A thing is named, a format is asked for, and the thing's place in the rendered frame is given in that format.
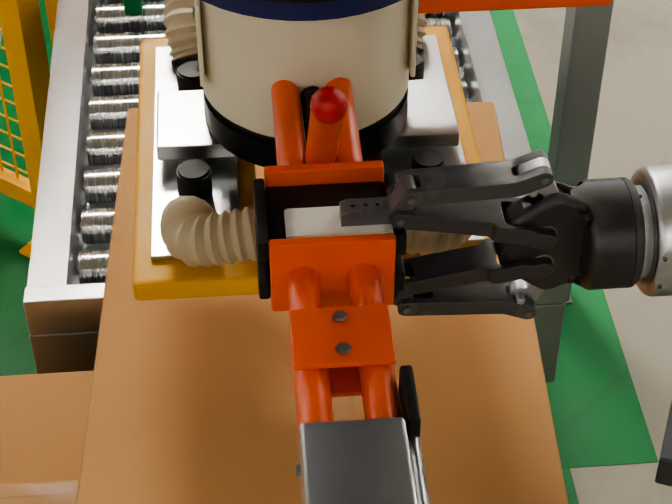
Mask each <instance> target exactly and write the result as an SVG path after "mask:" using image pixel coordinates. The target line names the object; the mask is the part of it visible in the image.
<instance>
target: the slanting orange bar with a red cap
mask: <svg viewBox="0 0 672 504"><path fill-rule="evenodd" d="M347 107H348V102H347V98H346V96H345V94H344V93H343V92H342V91H341V90H340V89H338V88H336V87H333V86H326V87H322V88H319V89H318V90H317V91H316V92H315V93H314V94H313V95H312V98H311V102H310V109H311V111H310V120H309V128H308V137H307V146H306V154H305V162H306V164H320V163H335V160H336V155H337V150H338V146H339V141H340V136H341V131H342V126H343V121H344V116H345V115H346V111H347Z"/></svg>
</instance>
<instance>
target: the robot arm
mask: <svg viewBox="0 0 672 504"><path fill-rule="evenodd" d="M418 187H419V188H418ZM526 194H527V195H526ZM523 195H526V196H524V197H522V198H515V197H518V196H523ZM284 219H285V230H286V239H289V238H308V237H327V236H346V235H365V234H384V233H394V231H393V227H394V228H397V229H401V228H403V229H406V230H418V231H429V232H440V233H452V234H463V235H475V236H486V237H488V238H485V239H484V240H482V242H481V243H480V244H478V245H473V246H468V247H463V248H458V249H453V250H448V251H443V252H438V253H433V254H428V255H423V256H418V257H413V258H408V259H403V262H404V268H405V289H404V291H402V292H394V303H393V305H396V306H397V309H398V313H399V314H400V315H402V316H429V315H475V314H506V315H510V316H513V317H517V318H521V319H527V320H528V319H532V318H534V317H535V316H536V314H537V311H536V307H535V302H536V301H537V299H538V298H539V296H540V295H541V294H542V292H543V291H544V290H549V289H553V288H556V287H558V286H560V285H563V284H567V283H573V284H577V285H579V286H581V287H583V288H585V289H587V290H599V289H616V288H631V287H633V286H634V285H635V284H636V285H637V287H638V288H639V289H640V291H641V292H642V293H643V294H645V295H647V296H650V297H657V296H672V148H671V150H670V151H669V152H668V153H667V155H666V156H665V157H664V159H663V160H662V162H661V164H660V165H647V166H642V167H640V168H638V169H637V170H636V171H635V172H634V174H633V175H632V177H631V180H629V179H628V178H626V177H616V178H598V179H583V180H580V181H578V182H577V183H576V184H575V186H570V185H567V184H564V183H562V182H557V181H554V177H553V173H552V170H551V167H550V164H549V161H548V157H547V154H546V153H545V151H543V150H535V151H533V152H530V153H527V154H525V155H522V156H519V157H517V158H514V159H511V160H503V161H493V162H482V163H472V164H461V165H451V166H441V167H430V168H420V169H409V170H404V171H402V172H400V173H399V174H398V183H397V184H393V185H390V186H389V187H388V188H387V189H386V197H375V198H363V199H362V198H357V199H346V200H343V201H340V202H339V206H328V207H310V208H291V209H286V210H284ZM496 255H498V259H499V263H500V264H498V262H497V258H496ZM406 277H409V278H406ZM520 279H522V280H520Z"/></svg>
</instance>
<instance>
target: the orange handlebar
mask: <svg viewBox="0 0 672 504"><path fill-rule="evenodd" d="M611 2H612V0H420V7H419V8H418V14H421V13H444V12H467V11H490V10H513V9H536V8H558V7H581V6H604V5H609V4H611ZM326 86H333V87H336V88H338V89H340V90H341V91H342V92H343V93H344V94H345V96H346V98H347V102H348V107H347V111H346V115H345V116H344V121H343V126H342V131H341V136H340V141H339V146H338V150H337V155H336V160H335V163H340V162H360V161H363V157H362V150H361V144H360V137H359V130H358V124H357V117H356V111H355V104H354V97H353V91H352V85H351V81H349V80H348V79H347V78H343V77H339V78H334V79H333V80H331V81H329V82H328V83H327V84H326ZM326 86H325V87H326ZM271 96H272V108H273V121H274V133H275V146H276V158H277V166H279V165H300V164H306V162H305V154H306V148H305V138H304V129H303V119H302V110H301V100H300V92H299V88H298V87H297V86H296V85H295V84H294V83H293V82H290V81H288V80H280V81H277V82H275V83H274V84H273V85H272V88H271ZM347 281H348V289H349V297H350V305H351V306H345V307H327V308H322V300H321V291H320V281H319V276H318V273H317V272H316V271H315V270H314V269H313V268H310V267H307V266H302V267H297V268H294V269H292V270H291V271H290V272H289V273H288V275H287V278H286V283H287V296H288V308H289V321H290V333H291V340H290V347H291V360H292V372H293V385H294V397H295V399H296V408H297V421H298V434H299V427H300V424H302V423H312V422H329V421H334V415H333V405H332V397H343V396H360V395H362V400H363V408H364V416H365V419H379V418H396V417H401V418H402V415H401V408H400V401H399V395H398V388H397V382H396V375H395V368H394V364H395V363H396V356H395V349H394V343H393V336H392V330H391V323H390V316H389V310H388V306H387V305H386V304H385V302H384V296H383V289H382V282H381V276H380V272H379V269H378V268H377V267H376V266H375V265H373V264H369V263H360V264H357V265H355V266H353V267H352V268H351V269H350V270H349V271H348V274H347Z"/></svg>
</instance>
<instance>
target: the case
mask: <svg viewBox="0 0 672 504"><path fill-rule="evenodd" d="M466 104H467V108H468V112H469V116H470V120H471V125H472V129H473V133H474V137H475V141H476V145H477V149H478V153H479V157H480V161H481V163H482V162H493V161H503V160H505V158H504V153H503V147H502V142H501V136H500V131H499V126H498V120H497V115H496V109H495V105H494V103H492V102H467V103H466ZM137 125H138V108H130V109H128V112H127V119H126V126H125V134H124V142H123V149H122V157H121V165H120V172H119V180H118V188H117V195H116V203H115V210H114V218H113V226H112V233H111V241H110V249H109V256H108V264H107V272H106V279H105V287H104V295H103V302H102V310H101V317H100V325H99V333H98V340H97V348H96V356H95V363H94V371H93V379H92V386H91V394H90V402H89V409H88V417H87V424H86V432H85V440H84V447H83V455H82V463H81V470H80V478H79V486H78V493H77V501H76V504H302V495H301V482H300V477H297V476H296V473H295V463H296V462H299V434H298V421H297V408H296V399H295V397H294V385H293V372H292V360H291V347H290V340H291V333H290V321H289V311H273V310H272V306H271V297H270V299H260V297H259V294H253V295H234V296H216V297H198V298H180V299H161V300H143V301H139V300H136V299H135V297H134V296H133V291H132V264H133V236H134V208H135V181H136V153H137ZM387 306H388V310H389V316H390V323H391V330H392V336H393V343H394V349H395V356H396V363H395V364H394V368H395V375H396V382H397V388H398V392H399V369H400V367H401V366H403V365H411V366H412V368H413V373H414V379H415V385H416V391H417V397H418V403H419V409H420V415H421V432H420V441H421V448H422V455H423V462H424V468H425V475H426V482H427V489H428V496H429V502H430V504H568V498H567V493H566V487H565V482H564V477H563V471H562V466H561V460H560V455H559V450H558V444H557V439H556V433H555V428H554V423H553V417H552V412H551V406H550V401H549V396H548V390H547V385H546V379H545V374H544V369H543V363H542V358H541V352H540V347H539V342H538V336H537V331H536V325H535V320H534V318H532V319H528V320H527V319H521V318H517V317H513V316H510V315H506V314H475V315H429V316H402V315H400V314H399V313H398V309H397V306H396V305H393V304H392V305H387Z"/></svg>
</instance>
